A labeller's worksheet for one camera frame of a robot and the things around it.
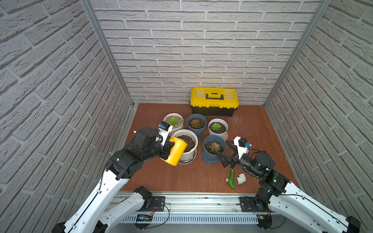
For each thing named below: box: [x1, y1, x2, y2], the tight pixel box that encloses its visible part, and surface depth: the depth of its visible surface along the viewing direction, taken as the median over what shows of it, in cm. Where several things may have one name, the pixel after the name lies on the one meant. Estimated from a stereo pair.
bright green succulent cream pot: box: [169, 116, 179, 126], surface depth 96 cm
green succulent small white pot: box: [211, 122, 222, 131], surface depth 95 cm
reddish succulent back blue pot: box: [190, 118, 205, 129], surface depth 97 cm
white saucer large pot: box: [177, 152, 197, 165], surface depth 91 cm
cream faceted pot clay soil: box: [163, 112, 185, 136], surface depth 96 cm
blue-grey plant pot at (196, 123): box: [186, 113, 208, 137], surface depth 97 cm
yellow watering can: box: [160, 136, 188, 167], surface depth 67 cm
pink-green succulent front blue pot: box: [205, 140, 223, 155], surface depth 87 cm
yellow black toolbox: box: [189, 87, 239, 117], surface depth 103 cm
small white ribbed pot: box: [207, 118, 229, 138], surface depth 96 cm
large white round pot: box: [170, 129, 199, 161], surface depth 89 cm
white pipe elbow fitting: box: [235, 172, 247, 185], surface depth 81 cm
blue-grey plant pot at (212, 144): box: [202, 134, 227, 162], surface depth 89 cm
